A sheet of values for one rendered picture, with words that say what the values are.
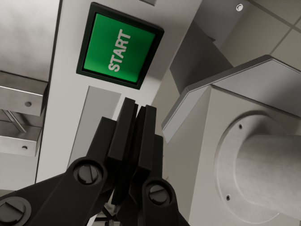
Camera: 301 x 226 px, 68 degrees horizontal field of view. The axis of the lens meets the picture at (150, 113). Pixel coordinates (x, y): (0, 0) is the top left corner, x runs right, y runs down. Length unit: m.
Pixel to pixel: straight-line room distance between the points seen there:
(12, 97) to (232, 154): 0.33
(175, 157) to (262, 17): 1.09
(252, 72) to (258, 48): 1.05
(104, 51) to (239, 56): 1.29
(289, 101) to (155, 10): 0.39
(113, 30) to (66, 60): 0.05
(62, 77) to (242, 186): 0.32
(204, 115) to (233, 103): 0.06
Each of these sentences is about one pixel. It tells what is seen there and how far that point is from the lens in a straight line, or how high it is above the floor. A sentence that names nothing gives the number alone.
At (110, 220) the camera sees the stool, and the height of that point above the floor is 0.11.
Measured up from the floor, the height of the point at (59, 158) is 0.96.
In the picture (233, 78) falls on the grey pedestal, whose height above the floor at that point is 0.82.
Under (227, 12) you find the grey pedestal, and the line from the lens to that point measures 1.28.
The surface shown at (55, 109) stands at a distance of 0.23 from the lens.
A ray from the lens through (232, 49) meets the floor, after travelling 1.40.
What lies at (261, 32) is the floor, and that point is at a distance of 1.43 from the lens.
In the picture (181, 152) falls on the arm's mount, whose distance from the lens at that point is 0.42.
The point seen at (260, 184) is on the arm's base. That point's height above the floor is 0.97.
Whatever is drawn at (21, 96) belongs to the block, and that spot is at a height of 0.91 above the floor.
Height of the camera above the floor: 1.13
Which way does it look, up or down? 49 degrees down
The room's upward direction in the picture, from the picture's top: 169 degrees clockwise
